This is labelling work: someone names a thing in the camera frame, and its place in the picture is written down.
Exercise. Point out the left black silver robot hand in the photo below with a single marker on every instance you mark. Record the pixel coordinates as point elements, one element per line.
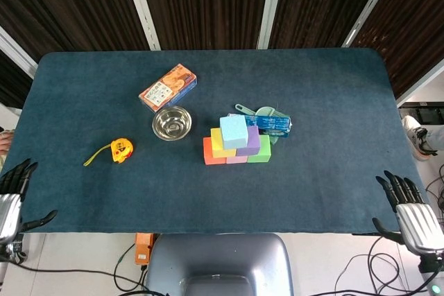
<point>8,213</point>

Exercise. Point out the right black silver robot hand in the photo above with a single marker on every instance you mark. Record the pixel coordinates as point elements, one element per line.
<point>418,226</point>

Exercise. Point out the light blue foam block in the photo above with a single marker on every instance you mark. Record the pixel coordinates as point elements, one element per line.
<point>234,131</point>

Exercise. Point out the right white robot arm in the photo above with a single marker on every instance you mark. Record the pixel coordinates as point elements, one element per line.
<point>431,278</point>

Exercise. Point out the white sneaker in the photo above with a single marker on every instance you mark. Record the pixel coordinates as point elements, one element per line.
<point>416,138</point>

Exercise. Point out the light grey trouser leg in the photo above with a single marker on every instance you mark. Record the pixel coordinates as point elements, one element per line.
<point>436,138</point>

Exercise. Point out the black crate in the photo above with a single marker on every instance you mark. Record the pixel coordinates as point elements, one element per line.
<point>425,112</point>

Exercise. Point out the yellow tape measure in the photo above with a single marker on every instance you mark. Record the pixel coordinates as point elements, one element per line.
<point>121,150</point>

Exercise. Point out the dark blue table cloth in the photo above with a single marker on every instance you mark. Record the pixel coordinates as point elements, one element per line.
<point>277,192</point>

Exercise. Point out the green foam block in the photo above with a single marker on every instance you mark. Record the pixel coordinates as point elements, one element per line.
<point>264,152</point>

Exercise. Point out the blue toothpaste box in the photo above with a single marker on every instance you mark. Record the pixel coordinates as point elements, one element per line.
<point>272,123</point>

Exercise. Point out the purple foam block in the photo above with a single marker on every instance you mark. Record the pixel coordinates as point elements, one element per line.
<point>253,143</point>

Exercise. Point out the stainless steel bowl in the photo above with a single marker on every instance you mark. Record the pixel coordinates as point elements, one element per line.
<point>171,123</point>

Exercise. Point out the pink foam block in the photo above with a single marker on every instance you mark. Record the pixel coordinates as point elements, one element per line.
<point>237,160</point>

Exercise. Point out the grey robot torso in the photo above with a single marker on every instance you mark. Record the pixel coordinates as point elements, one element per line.
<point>218,265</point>

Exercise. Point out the orange blue cookie box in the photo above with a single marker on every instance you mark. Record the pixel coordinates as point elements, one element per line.
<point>168,86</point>

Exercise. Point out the orange foam block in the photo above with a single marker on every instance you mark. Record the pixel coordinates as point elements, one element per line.
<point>207,152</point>

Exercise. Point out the yellow foam block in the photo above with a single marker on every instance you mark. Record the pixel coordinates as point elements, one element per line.
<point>216,143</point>

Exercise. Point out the white partition post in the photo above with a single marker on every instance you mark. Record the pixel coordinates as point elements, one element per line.
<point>421,84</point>
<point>371,5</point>
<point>15,53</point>
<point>140,5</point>
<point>272,5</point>

